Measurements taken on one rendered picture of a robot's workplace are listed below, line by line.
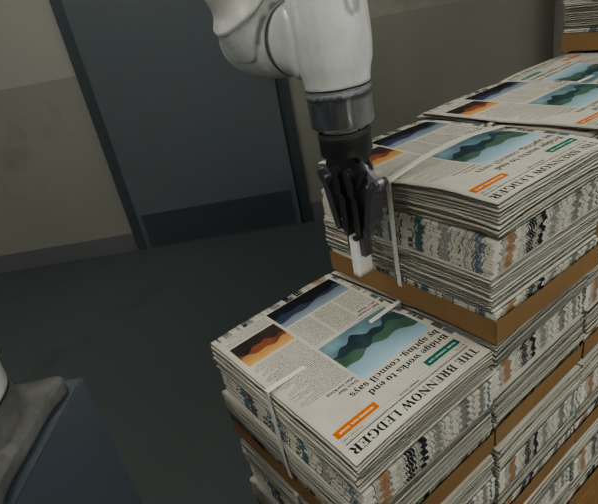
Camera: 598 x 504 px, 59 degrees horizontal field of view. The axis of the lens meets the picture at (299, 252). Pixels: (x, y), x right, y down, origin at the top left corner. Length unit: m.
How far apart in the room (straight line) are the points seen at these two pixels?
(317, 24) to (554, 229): 0.46
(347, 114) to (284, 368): 0.39
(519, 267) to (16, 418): 0.66
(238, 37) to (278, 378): 0.50
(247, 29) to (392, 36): 2.36
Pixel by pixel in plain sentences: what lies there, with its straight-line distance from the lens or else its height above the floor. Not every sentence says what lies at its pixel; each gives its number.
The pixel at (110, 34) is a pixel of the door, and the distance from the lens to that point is 3.18.
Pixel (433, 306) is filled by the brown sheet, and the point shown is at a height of 0.86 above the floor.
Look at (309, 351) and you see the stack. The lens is 0.86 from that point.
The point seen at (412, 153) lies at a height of 1.06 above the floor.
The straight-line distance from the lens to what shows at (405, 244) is 0.86.
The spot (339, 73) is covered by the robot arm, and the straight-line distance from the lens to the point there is 0.70.
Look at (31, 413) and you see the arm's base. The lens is 0.62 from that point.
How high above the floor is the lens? 1.36
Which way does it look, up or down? 27 degrees down
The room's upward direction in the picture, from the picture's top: 11 degrees counter-clockwise
